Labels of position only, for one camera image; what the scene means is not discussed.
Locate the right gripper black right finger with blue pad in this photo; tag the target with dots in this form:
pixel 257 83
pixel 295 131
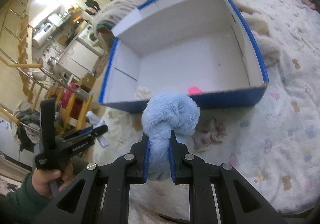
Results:
pixel 218 194

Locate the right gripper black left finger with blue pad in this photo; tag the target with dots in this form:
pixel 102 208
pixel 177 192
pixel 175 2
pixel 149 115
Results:
pixel 100 194

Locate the light blue fluffy sock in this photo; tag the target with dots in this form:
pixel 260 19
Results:
pixel 167 112

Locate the green sleeve forearm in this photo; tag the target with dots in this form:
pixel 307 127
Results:
pixel 22 205

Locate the pink soft ball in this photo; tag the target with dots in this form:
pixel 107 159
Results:
pixel 194 90

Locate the person's left hand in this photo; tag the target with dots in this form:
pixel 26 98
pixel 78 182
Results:
pixel 41 179

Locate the wooden yellow rack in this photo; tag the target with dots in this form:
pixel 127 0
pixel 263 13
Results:
pixel 71 107

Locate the white patterned bed blanket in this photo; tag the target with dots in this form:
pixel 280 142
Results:
pixel 274 144

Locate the brown grey scrunchie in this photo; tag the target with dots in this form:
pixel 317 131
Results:
pixel 208 132

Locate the white kitchen cabinet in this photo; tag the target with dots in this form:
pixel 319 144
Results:
pixel 78 59

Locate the cream scrunchie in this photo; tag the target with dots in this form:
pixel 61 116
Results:
pixel 143 93

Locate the white washing machine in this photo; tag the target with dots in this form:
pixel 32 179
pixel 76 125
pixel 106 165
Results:
pixel 87 35

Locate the cream fluffy towel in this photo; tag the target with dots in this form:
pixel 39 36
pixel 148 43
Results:
pixel 258 24

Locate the blue white cardboard box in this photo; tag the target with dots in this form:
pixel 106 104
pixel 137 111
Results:
pixel 172 45

